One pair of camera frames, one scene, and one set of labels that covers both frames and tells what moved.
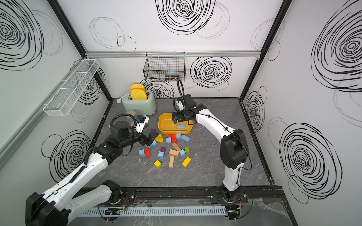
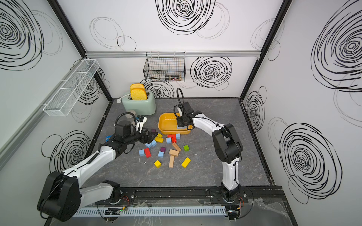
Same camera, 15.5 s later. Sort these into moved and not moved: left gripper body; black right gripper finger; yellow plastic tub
Moved: black right gripper finger
Not moved: left gripper body; yellow plastic tub
